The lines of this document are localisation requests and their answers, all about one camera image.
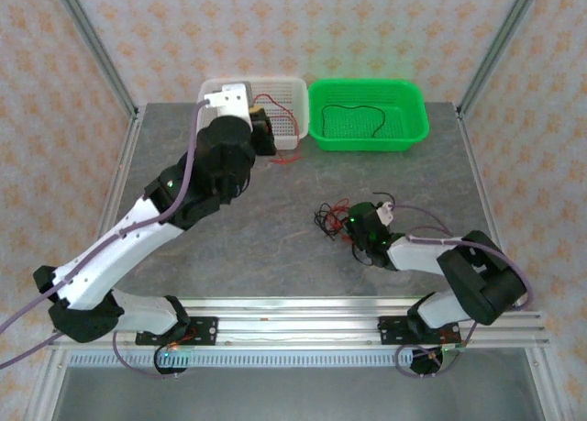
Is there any red cable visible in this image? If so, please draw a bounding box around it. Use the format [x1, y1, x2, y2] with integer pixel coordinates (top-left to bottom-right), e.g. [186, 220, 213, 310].
[326, 199, 352, 233]
[253, 93, 307, 166]

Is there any tangle of red black wires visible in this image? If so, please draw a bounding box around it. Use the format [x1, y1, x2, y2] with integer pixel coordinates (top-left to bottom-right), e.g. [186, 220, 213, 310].
[313, 202, 349, 244]

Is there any white plastic basket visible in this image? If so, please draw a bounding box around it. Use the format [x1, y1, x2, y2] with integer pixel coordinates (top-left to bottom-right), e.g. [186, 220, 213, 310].
[196, 76, 309, 152]

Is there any green plastic basket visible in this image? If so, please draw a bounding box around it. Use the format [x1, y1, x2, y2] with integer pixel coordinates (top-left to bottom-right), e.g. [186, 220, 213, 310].
[306, 77, 431, 153]

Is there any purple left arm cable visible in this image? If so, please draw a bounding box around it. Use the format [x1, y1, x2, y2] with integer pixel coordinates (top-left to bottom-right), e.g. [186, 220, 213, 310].
[0, 99, 207, 381]

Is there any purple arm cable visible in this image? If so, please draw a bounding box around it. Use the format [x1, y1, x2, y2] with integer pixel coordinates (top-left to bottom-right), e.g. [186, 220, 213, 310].
[0, 99, 207, 381]
[389, 203, 536, 380]

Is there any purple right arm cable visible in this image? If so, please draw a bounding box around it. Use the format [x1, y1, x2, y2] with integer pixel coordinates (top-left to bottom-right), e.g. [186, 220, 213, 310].
[389, 203, 536, 380]

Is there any aluminium table side rail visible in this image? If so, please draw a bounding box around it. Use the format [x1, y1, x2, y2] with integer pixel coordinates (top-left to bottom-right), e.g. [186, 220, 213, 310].
[454, 103, 508, 257]
[89, 104, 146, 298]

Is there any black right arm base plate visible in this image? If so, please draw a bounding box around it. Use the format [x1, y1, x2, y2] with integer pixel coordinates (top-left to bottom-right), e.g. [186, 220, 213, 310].
[378, 316, 462, 345]

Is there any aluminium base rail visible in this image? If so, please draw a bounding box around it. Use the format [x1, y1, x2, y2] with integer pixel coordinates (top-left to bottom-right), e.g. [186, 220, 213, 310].
[48, 295, 551, 349]

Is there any grey slotted cable duct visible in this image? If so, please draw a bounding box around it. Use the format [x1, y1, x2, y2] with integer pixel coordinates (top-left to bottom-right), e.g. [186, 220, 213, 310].
[63, 349, 536, 368]

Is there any aluminium frame post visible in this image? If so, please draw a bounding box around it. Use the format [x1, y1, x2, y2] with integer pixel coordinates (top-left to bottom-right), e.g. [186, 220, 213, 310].
[456, 0, 546, 116]
[49, 0, 139, 119]

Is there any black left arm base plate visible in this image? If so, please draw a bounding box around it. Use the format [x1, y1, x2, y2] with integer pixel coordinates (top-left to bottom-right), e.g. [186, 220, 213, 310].
[135, 316, 220, 348]

